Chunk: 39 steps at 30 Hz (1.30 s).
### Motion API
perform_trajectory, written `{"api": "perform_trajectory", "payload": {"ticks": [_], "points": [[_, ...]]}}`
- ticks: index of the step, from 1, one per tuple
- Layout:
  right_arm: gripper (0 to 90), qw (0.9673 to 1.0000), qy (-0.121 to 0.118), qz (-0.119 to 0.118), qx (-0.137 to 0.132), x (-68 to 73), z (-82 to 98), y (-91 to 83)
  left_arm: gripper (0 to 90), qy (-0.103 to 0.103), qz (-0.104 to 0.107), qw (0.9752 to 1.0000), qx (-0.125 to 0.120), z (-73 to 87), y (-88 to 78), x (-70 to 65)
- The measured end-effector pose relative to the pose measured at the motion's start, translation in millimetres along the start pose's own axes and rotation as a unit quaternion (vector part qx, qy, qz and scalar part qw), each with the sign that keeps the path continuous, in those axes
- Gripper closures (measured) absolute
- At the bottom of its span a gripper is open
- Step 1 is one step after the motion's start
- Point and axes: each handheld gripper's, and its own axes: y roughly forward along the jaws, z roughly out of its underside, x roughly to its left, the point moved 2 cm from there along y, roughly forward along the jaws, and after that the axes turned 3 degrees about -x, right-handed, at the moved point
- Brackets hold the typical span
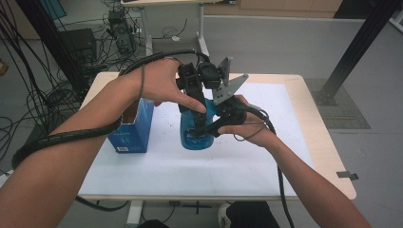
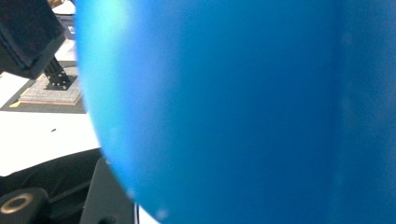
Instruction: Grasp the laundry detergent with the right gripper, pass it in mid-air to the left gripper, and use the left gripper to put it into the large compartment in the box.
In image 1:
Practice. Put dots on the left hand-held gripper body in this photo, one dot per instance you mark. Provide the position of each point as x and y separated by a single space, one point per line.
190 77

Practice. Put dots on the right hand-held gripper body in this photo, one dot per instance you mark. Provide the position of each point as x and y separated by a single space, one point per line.
231 112

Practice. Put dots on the blue bottle with white cap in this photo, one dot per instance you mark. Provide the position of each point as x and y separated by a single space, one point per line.
196 144

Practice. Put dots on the blue cardboard box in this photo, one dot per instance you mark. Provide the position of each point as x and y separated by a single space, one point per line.
133 136

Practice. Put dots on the person's right hand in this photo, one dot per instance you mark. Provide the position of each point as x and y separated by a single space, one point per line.
253 129

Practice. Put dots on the person's left hand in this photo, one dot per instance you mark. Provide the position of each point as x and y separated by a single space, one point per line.
158 80

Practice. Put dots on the white-legged desk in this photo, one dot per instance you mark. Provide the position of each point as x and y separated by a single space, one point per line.
202 31

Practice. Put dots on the white paper sheet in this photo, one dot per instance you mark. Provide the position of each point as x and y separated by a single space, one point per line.
190 174

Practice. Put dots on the black computer tower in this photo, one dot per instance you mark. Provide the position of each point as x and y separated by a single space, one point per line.
122 31

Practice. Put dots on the white shoe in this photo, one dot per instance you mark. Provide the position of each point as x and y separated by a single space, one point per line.
223 217

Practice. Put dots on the person's black trousers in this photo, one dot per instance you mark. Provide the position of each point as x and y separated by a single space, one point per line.
250 217

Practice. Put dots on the white table leg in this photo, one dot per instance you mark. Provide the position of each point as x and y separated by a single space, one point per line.
134 215

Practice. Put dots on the dark grey floor mat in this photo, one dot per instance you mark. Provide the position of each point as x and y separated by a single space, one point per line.
345 117

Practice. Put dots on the black equipment case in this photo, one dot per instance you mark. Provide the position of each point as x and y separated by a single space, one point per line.
79 44

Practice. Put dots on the black table clip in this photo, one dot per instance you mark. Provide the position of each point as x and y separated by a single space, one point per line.
347 175

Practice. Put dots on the dark metal stand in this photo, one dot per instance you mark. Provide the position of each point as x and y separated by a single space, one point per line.
47 34

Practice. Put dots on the teal panel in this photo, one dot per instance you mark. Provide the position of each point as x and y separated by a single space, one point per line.
52 8

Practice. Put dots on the white power strip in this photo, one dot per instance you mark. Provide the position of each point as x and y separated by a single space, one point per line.
4 178

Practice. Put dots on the black metal post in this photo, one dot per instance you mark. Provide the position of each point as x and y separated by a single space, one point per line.
358 44

